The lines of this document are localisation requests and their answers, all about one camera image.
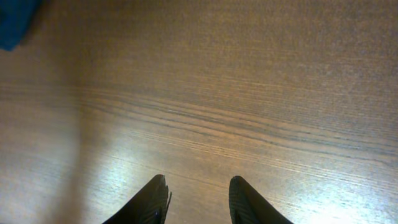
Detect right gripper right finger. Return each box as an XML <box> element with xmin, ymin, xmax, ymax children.
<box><xmin>228</xmin><ymin>175</ymin><xmax>293</xmax><ymax>224</ymax></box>

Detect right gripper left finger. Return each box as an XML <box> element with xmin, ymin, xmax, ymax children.
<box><xmin>103</xmin><ymin>174</ymin><xmax>172</xmax><ymax>224</ymax></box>

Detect navy blue shorts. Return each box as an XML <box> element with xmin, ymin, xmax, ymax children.
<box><xmin>1</xmin><ymin>0</ymin><xmax>43</xmax><ymax>51</ymax></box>

